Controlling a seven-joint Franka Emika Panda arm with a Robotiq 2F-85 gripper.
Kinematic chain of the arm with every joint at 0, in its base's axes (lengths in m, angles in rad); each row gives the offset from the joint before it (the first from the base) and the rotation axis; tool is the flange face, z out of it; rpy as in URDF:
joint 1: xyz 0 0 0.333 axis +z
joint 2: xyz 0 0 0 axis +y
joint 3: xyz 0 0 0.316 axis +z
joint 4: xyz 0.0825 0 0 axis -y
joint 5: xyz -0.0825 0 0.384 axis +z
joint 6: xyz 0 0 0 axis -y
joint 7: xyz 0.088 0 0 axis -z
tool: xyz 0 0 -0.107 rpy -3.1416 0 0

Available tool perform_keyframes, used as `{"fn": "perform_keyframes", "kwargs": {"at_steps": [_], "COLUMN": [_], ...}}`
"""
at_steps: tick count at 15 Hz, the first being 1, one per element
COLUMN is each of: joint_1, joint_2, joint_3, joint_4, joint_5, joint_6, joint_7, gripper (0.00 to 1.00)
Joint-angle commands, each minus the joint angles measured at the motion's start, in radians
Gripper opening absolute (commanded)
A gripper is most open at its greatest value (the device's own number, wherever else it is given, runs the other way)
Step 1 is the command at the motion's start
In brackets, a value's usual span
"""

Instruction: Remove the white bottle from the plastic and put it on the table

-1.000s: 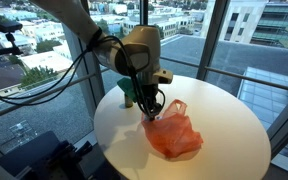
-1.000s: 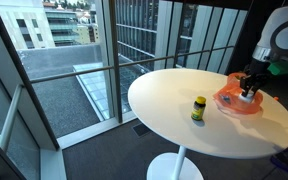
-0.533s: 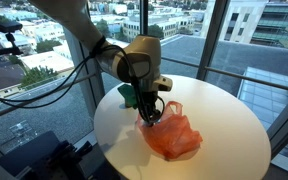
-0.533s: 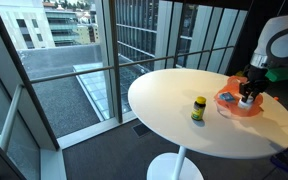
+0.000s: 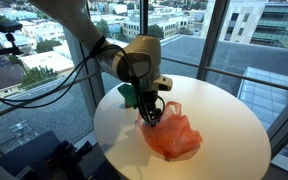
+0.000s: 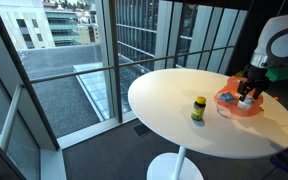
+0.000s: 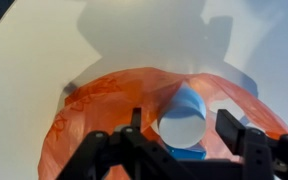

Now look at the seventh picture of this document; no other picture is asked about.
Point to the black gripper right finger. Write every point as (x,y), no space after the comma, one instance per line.
(260,156)

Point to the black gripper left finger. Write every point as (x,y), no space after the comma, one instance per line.
(130,153)

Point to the white bottle with blue label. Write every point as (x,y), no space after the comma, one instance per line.
(182,130)

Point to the orange plastic bag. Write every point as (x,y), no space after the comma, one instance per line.
(100,103)

